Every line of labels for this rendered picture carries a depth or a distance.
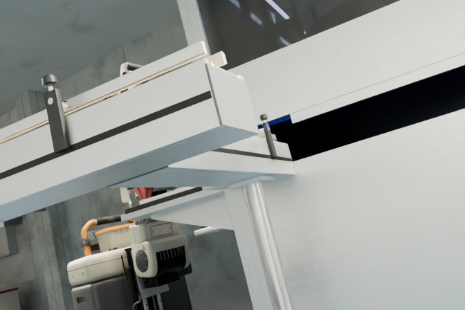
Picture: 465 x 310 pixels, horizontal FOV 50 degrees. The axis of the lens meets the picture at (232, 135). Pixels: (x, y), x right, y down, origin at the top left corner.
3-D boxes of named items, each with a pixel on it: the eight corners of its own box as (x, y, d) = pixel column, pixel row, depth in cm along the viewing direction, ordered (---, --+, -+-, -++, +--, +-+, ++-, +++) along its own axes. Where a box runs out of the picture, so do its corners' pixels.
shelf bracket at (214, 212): (250, 228, 160) (240, 189, 163) (247, 229, 158) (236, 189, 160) (162, 252, 173) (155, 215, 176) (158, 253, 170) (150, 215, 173)
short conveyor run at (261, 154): (252, 187, 148) (239, 136, 151) (301, 173, 142) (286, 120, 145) (100, 190, 85) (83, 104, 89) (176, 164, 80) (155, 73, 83)
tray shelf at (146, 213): (312, 183, 213) (311, 178, 213) (248, 183, 150) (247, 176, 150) (214, 211, 231) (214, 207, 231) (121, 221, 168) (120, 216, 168)
